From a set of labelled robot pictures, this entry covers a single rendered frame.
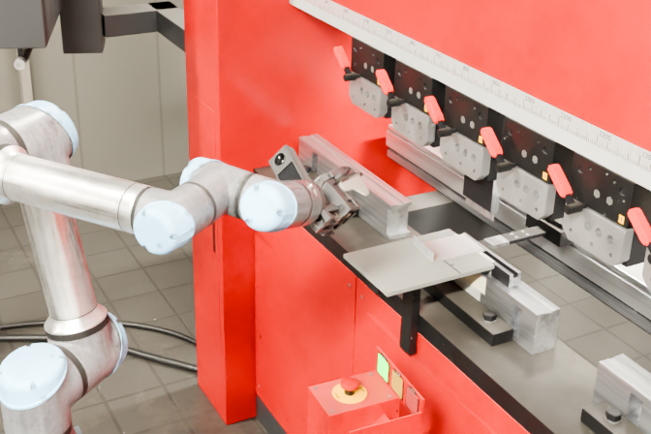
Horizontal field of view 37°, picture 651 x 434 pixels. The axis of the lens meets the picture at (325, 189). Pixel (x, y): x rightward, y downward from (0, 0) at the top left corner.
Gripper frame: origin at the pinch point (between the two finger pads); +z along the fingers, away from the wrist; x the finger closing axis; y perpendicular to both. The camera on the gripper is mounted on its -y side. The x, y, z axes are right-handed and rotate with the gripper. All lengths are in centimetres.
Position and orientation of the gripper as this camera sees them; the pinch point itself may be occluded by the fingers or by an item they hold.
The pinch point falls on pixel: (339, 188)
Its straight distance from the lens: 178.3
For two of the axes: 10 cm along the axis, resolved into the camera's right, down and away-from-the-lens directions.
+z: 3.8, -0.4, 9.2
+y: 6.4, 7.4, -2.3
